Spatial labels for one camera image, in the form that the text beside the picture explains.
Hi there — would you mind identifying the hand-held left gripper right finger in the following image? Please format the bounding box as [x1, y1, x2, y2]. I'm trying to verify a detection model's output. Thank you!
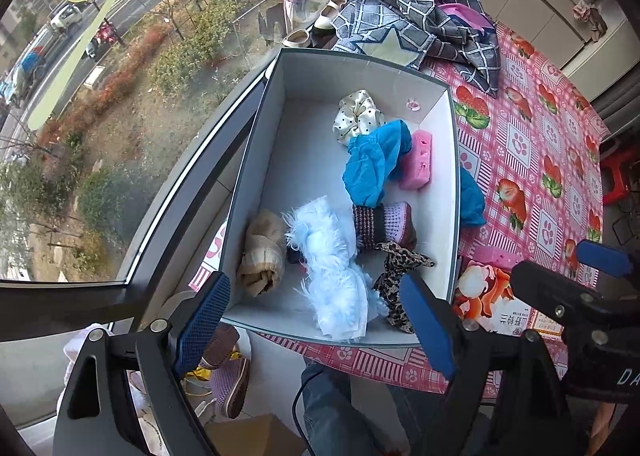
[398, 273, 573, 456]

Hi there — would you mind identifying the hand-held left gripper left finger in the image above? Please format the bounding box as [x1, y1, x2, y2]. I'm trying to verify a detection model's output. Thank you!
[52, 271, 232, 456]

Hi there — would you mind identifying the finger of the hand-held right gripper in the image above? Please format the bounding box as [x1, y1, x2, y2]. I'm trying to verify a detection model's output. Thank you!
[510, 261, 621, 342]
[575, 239, 634, 279]

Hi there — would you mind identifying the red patterned carton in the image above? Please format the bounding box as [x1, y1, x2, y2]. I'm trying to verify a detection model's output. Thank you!
[527, 306, 568, 339]

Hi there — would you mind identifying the leopard print scrunchie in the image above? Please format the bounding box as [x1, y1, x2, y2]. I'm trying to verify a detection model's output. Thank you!
[372, 241, 436, 334]

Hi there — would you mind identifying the beige sock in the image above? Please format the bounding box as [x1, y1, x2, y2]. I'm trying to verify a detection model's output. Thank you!
[236, 209, 288, 299]

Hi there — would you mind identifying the brown and white knit cuff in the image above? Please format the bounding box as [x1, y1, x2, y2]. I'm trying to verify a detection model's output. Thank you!
[351, 201, 418, 251]

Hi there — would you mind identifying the light blue fluffy cloth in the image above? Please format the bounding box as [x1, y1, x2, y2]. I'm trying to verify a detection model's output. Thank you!
[282, 195, 373, 341]

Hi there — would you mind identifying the pink sponge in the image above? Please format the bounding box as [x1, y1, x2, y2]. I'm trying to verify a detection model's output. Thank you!
[398, 130, 433, 191]

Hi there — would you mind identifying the blue velvet scrunchie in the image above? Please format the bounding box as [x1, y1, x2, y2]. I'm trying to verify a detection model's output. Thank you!
[342, 119, 413, 207]

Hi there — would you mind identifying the grey storage box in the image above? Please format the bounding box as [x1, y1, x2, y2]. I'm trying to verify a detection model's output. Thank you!
[220, 47, 461, 348]

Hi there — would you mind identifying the white polka dot scrunchie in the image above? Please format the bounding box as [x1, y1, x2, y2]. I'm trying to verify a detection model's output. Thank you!
[332, 90, 387, 146]

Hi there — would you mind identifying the purple knit slipper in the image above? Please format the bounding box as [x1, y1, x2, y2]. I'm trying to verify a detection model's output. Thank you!
[200, 323, 241, 369]
[212, 358, 251, 419]

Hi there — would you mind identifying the white snack packet with red print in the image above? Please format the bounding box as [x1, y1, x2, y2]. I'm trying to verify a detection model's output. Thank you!
[451, 260, 531, 337]

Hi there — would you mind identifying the red plastic stool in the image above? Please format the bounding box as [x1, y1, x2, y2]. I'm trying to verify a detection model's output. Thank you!
[599, 146, 640, 204]

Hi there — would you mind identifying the blue crumpled cloth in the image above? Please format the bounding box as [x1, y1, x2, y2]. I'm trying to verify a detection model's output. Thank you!
[457, 167, 487, 228]

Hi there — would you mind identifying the cardboard box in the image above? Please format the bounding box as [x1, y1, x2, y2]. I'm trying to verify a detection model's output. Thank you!
[205, 413, 306, 456]

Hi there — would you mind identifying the pink strawberry print tablecloth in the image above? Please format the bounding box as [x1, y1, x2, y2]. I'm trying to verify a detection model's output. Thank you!
[260, 21, 606, 394]

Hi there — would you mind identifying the pink hanging cloth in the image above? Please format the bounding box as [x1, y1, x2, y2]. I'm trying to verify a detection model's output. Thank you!
[572, 0, 608, 42]

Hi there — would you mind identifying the beige cabinet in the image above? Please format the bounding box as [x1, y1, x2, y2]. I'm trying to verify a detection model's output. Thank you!
[450, 0, 640, 102]

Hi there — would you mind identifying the white shoe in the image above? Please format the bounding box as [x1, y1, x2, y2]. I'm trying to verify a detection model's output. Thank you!
[281, 29, 313, 48]
[312, 0, 348, 34]

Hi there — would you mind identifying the grey plaid garment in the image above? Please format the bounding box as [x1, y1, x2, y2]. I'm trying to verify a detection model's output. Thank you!
[332, 0, 502, 98]

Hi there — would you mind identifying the black cable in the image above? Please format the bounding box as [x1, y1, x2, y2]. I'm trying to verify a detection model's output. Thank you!
[292, 368, 326, 456]

